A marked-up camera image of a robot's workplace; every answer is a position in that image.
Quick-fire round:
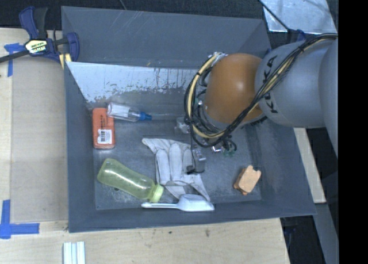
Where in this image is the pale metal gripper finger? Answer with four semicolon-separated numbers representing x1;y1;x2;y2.
197;148;207;173
186;148;199;175

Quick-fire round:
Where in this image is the white work glove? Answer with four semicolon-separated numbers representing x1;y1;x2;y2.
141;137;212;202

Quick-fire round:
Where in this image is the white plastic scoop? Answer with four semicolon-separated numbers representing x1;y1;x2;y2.
140;194;216;213

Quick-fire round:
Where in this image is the clear bottle with blue nozzle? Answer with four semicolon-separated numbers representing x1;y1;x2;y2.
106;102;179;123

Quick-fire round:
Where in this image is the yellow-green plastic bottle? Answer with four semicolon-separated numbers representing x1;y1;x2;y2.
97;158;165;204

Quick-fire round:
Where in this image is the orange block with barcode label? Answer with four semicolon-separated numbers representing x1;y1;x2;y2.
91;107;116;150

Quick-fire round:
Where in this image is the grey metal bin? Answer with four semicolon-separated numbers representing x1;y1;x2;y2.
60;6;317;234

